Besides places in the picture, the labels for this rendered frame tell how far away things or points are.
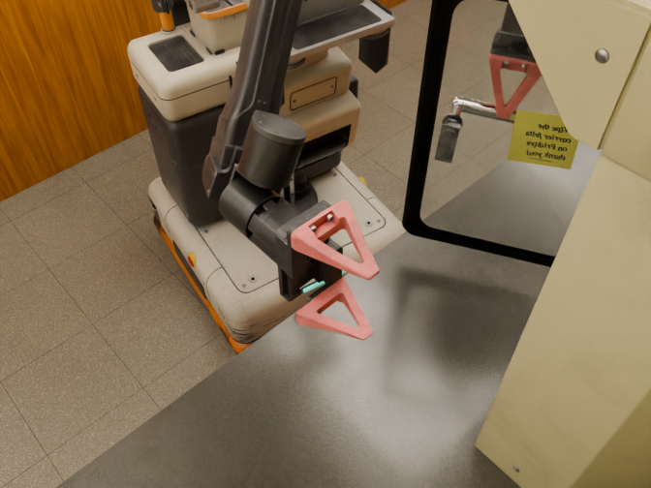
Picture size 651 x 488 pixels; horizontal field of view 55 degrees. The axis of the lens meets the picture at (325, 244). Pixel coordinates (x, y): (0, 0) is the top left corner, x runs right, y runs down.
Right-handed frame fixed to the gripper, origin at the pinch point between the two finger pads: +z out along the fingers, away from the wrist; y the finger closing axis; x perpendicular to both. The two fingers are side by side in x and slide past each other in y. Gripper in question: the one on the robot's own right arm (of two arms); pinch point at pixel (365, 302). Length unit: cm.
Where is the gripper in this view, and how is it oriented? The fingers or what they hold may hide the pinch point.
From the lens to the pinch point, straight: 60.0
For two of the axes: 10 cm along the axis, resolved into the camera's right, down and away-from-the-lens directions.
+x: 7.4, -5.1, 4.5
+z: 6.8, 5.5, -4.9
